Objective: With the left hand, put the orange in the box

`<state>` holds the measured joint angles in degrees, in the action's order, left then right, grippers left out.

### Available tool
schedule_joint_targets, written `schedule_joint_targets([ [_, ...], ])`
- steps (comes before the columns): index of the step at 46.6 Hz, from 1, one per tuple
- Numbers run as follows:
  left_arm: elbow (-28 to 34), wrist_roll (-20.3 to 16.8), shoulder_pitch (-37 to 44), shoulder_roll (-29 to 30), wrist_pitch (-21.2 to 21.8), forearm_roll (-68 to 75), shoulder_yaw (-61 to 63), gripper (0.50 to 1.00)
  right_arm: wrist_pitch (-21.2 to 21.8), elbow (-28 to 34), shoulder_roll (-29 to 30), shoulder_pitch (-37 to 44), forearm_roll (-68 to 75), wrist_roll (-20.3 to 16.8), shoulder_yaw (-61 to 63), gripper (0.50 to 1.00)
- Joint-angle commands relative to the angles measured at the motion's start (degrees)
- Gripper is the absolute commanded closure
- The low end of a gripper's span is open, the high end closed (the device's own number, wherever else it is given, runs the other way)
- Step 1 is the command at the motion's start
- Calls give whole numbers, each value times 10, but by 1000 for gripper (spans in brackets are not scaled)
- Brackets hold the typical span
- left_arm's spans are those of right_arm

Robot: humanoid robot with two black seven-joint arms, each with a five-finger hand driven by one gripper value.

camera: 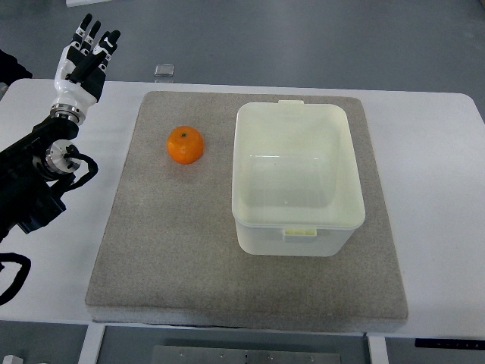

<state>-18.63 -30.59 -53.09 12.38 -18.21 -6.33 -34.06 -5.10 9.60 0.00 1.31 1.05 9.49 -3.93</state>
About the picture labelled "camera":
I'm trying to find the small white block bottom left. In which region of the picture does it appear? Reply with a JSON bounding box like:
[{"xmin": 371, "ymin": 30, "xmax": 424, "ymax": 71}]
[{"xmin": 2, "ymin": 354, "xmax": 23, "ymax": 364}]

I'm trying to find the grey felt mat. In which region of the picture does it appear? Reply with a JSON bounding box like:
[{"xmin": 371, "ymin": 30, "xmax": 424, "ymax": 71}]
[{"xmin": 86, "ymin": 91, "xmax": 408, "ymax": 332}]

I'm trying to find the white table leg left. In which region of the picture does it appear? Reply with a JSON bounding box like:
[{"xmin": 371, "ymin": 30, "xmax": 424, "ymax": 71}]
[{"xmin": 78, "ymin": 323, "xmax": 105, "ymax": 364}]

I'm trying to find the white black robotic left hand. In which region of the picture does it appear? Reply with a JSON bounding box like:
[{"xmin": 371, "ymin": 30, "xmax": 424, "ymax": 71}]
[{"xmin": 50, "ymin": 14, "xmax": 120, "ymax": 125}]

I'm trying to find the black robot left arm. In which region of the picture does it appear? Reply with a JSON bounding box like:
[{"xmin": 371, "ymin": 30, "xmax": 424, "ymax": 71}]
[{"xmin": 1, "ymin": 117, "xmax": 79, "ymax": 238}]

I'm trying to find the white table leg right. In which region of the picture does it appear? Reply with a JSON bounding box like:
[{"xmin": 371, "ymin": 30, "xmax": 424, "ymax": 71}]
[{"xmin": 368, "ymin": 336, "xmax": 390, "ymax": 364}]

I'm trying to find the grey metal plate below table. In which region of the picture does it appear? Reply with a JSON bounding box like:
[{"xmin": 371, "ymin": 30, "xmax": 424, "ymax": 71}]
[{"xmin": 151, "ymin": 345, "xmax": 342, "ymax": 364}]

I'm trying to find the cream plastic storage box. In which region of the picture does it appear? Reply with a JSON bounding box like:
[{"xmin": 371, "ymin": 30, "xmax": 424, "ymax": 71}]
[{"xmin": 232, "ymin": 100, "xmax": 365, "ymax": 257}]

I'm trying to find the white object top edge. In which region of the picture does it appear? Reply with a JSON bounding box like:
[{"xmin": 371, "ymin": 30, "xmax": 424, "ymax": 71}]
[{"xmin": 65, "ymin": 0, "xmax": 110, "ymax": 7}]

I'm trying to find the small clear floor square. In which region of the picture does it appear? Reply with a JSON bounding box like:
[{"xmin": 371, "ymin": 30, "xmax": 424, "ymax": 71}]
[{"xmin": 154, "ymin": 64, "xmax": 174, "ymax": 78}]

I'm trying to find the black control panel strip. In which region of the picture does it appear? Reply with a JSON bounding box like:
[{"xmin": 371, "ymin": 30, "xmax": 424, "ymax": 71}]
[{"xmin": 415, "ymin": 338, "xmax": 485, "ymax": 350}]

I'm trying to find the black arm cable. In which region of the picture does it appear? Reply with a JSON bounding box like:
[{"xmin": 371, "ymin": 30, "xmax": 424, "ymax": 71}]
[{"xmin": 0, "ymin": 146, "xmax": 99, "ymax": 306}]

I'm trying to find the white table leg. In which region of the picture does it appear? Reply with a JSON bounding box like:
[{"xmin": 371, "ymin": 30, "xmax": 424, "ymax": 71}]
[
  {"xmin": 78, "ymin": 323, "xmax": 105, "ymax": 364},
  {"xmin": 368, "ymin": 336, "xmax": 390, "ymax": 364}
]

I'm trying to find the orange fruit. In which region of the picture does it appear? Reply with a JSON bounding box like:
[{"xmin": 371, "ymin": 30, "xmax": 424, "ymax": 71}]
[{"xmin": 166, "ymin": 126, "xmax": 205, "ymax": 165}]

